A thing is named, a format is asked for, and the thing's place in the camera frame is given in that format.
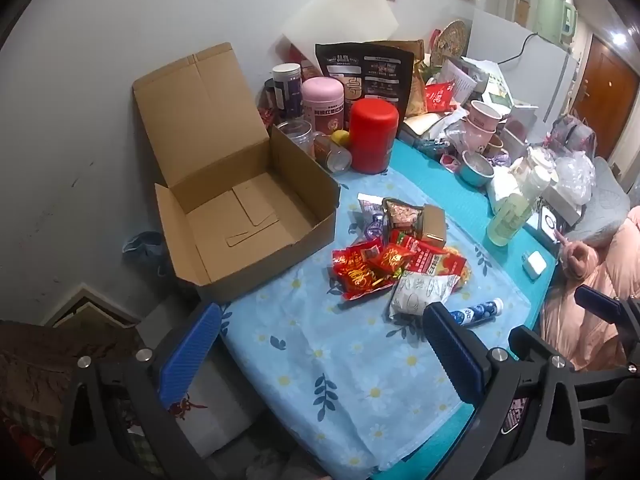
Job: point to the dark jar with white lid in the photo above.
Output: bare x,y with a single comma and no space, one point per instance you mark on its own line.
286,90

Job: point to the gold snack bag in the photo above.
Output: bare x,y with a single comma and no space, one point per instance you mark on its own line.
416,90

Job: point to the small red snack packet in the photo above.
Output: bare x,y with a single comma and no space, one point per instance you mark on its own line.
367,251

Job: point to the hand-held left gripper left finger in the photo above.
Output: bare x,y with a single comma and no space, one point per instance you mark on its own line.
192,355

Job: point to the grey blue cloth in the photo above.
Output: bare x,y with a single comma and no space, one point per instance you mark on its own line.
145,252

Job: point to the white snack packet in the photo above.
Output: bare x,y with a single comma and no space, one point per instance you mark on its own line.
415,292

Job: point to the red gold-print snack packet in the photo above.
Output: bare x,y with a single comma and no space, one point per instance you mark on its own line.
395,259
356,276

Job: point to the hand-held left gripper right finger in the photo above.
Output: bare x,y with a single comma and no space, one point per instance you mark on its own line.
452,355

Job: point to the white charger case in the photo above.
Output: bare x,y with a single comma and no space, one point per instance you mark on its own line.
534,264

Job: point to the large black snack bag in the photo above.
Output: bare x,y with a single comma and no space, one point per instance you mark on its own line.
370,70

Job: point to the small gold box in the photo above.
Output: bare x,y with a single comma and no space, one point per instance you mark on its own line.
434,225

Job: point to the clear plastic bag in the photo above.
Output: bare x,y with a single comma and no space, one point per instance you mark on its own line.
575,177

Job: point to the pale green liquid bottle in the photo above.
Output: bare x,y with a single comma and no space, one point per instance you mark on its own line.
507,217

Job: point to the dark brown snack packet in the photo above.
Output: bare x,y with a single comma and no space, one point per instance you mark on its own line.
402,215

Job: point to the brown patterned cloth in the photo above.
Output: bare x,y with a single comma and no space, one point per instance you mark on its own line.
45,360

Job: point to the round woven plate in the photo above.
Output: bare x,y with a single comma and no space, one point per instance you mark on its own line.
452,40

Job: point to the pink canister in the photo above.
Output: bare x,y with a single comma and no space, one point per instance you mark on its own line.
322,105

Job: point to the metal bowl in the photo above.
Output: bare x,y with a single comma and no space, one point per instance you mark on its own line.
476,170

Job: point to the red paper packet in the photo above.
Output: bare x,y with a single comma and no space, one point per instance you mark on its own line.
440,94

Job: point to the white refrigerator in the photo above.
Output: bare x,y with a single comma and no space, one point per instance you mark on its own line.
540,75

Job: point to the red canister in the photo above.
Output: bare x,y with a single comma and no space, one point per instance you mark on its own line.
372,135

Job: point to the brown door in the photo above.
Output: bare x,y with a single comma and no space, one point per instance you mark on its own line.
607,95

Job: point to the yellow fruit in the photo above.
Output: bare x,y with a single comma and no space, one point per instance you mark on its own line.
340,137

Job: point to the blue floral tablecloth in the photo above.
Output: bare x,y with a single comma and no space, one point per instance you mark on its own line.
325,350

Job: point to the white box with red print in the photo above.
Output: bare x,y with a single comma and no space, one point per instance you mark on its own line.
220,410

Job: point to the white foam board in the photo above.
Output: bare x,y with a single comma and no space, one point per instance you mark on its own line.
340,10

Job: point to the small metal can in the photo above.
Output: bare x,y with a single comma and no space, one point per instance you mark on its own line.
332,155

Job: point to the brown cardboard box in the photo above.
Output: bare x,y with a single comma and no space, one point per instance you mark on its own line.
240,220

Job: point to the purple silver snack packet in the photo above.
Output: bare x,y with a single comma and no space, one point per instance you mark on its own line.
372,210

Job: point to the stacked wooden frames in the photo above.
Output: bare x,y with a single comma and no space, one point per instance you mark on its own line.
90,305

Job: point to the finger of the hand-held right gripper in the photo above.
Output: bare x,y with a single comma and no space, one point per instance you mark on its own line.
597,300

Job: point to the pink paper cups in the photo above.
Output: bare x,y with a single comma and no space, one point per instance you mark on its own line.
480,120

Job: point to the red white-label snack packet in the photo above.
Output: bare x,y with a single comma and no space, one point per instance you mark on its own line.
429,259

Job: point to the blue white tube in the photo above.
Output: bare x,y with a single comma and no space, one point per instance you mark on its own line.
475,314

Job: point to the clear plastic jar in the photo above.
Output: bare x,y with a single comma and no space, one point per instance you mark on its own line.
295,135

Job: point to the grey sofa cushion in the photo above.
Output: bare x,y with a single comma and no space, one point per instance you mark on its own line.
607,200

